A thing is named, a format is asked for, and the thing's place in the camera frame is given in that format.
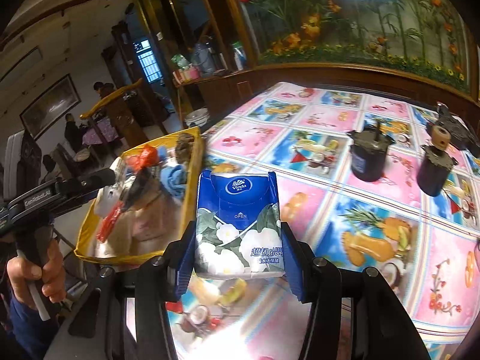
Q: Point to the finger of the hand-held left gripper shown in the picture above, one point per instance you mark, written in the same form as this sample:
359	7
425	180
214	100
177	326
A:
93	180

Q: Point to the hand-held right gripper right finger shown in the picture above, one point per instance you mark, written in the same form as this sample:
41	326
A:
292	270

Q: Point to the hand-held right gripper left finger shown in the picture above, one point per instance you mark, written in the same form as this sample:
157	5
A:
185	266

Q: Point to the pink tissue pack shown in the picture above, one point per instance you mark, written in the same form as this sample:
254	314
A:
150	228

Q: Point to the blue floral tissue pack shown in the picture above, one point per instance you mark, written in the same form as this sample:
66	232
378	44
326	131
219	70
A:
240	225

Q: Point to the blue knit cloth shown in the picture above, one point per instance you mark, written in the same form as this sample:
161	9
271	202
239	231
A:
162	153
174	180

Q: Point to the yellow cardboard box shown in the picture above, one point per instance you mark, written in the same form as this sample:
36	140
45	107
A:
193	165

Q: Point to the person's left forearm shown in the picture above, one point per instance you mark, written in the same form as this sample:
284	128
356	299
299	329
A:
26	330

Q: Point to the person's left hand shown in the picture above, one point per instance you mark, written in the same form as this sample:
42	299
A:
22	277

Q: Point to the purple clothed table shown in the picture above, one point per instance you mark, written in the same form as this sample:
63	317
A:
99	133

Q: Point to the carved wooden chair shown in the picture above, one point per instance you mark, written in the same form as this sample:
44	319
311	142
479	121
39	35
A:
120	116

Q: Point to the printed tablecloth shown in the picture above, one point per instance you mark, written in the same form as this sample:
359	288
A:
318	202

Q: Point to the white basin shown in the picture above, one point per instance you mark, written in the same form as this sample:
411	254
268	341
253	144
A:
197	118

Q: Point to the barred window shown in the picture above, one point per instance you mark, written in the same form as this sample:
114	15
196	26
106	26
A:
146	62

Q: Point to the black motor with shaft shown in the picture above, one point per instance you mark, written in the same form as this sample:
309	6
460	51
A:
367	161

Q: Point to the pink box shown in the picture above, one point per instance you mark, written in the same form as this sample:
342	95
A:
186	75

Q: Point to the blue thermos jug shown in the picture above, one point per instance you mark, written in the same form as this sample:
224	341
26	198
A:
203	60

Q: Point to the black motor with beige wheel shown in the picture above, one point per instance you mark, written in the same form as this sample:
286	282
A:
433	176

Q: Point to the white plastic bottle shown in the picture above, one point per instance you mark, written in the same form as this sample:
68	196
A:
238	58

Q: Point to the black gear housing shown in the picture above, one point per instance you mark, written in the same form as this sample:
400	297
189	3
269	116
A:
461	131

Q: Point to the glass fish tank with plants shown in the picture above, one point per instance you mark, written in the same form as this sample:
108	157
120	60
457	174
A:
356	18

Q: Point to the framed wall picture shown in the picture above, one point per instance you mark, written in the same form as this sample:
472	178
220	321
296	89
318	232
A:
48	107

